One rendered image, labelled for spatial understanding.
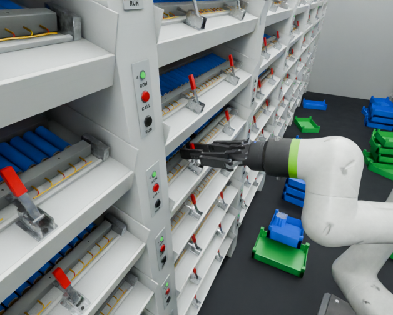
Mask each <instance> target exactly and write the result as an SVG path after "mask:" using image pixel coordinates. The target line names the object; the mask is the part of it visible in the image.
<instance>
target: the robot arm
mask: <svg viewBox="0 0 393 315"><path fill-rule="evenodd" d="M189 144H190V142H187V143H186V148H181V149H180V154H181V158H182V159H196V160H200V164H201V165H202V166H209V167H213V168H220V169H226V170H227V171H230V172H232V171H234V167H235V166H248V167H249V169H250V170H252V171H263V172H265V173H266V175H268V176H274V177H276V178H277V180H280V178H295V179H302V180H304V181H305V184H306V186H305V198H304V206H303V209H302V216H301V222H302V227H303V229H304V231H305V233H306V235H308V237H309V238H310V239H311V240H313V241H314V242H315V243H317V244H319V245H321V246H325V247H329V248H336V247H341V246H351V247H350V248H348V249H347V250H346V251H345V252H344V253H343V254H342V255H341V256H339V257H338V258H337V259H336V260H335V261H334V263H333V265H332V277H333V279H334V281H335V282H336V284H337V285H338V287H339V288H340V290H341V291H342V293H343V295H344V296H345V298H346V299H347V301H348V302H349V304H350V305H351V307H352V309H353V310H354V312H355V313H356V315H393V294H392V293H391V292H389V291H388V290H387V289H386V288H385V287H384V285H383V284H382V283H381V282H380V281H379V280H378V278H377V274H378V272H379V271H380V269H381V268H382V266H383V265H384V264H385V262H386V261H387V260H388V258H389V257H390V255H391V254H392V253H393V189H392V192H391V193H390V195H389V197H388V198H387V200H386V202H372V201H358V200H357V198H358V194H359V187H360V180H361V176H362V171H363V167H364V156H363V154H362V151H361V150H360V148H359V147H358V145H356V143H355V142H353V141H351V140H350V139H347V138H346V137H341V136H329V137H322V138H315V139H291V138H278V136H276V137H275V138H274V137H271V138H270V139H269V140H268V141H252V142H251V143H250V144H248V139H243V140H214V141H213V143H209V144H203V143H194V147H195V149H190V145H189Z"/></svg>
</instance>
